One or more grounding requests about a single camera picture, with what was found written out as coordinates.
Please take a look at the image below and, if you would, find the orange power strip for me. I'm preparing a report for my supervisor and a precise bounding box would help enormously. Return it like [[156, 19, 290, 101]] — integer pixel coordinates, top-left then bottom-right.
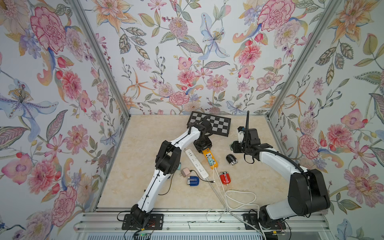
[[203, 148, 218, 170]]

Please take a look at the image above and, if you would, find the pink usb charger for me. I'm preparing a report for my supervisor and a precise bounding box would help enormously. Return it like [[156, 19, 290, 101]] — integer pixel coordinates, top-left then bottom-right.
[[181, 168, 191, 178]]

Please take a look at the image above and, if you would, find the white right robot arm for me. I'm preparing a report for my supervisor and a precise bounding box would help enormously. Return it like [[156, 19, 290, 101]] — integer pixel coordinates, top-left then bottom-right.
[[231, 127, 331, 228]]

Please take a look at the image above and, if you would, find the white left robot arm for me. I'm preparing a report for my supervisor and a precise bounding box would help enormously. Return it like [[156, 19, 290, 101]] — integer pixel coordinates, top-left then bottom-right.
[[130, 119, 212, 229]]

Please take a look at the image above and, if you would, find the black silver chessboard box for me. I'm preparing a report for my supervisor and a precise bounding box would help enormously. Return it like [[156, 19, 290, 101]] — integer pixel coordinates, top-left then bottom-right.
[[187, 111, 231, 137]]

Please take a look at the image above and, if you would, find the white power strip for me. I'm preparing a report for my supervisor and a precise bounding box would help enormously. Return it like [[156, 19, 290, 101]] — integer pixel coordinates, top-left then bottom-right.
[[185, 149, 209, 180]]

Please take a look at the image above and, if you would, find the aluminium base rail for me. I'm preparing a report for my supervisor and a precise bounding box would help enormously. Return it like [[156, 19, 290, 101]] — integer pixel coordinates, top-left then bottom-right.
[[72, 208, 334, 240]]

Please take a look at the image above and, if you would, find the aluminium frame post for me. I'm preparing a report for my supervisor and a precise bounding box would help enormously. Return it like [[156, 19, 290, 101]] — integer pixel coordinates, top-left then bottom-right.
[[67, 0, 131, 119], [266, 0, 343, 119]]

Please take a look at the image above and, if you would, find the aluminium frame post left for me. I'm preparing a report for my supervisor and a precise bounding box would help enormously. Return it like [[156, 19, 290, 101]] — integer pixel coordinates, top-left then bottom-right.
[[67, 0, 131, 119]]

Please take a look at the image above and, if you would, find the black blue shaver cable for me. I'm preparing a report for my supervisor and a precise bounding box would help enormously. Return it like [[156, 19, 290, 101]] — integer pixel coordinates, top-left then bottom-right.
[[157, 172, 175, 196]]

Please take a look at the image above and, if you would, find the aluminium frame post right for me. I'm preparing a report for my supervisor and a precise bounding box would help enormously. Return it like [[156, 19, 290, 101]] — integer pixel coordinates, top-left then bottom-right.
[[266, 0, 343, 119]]

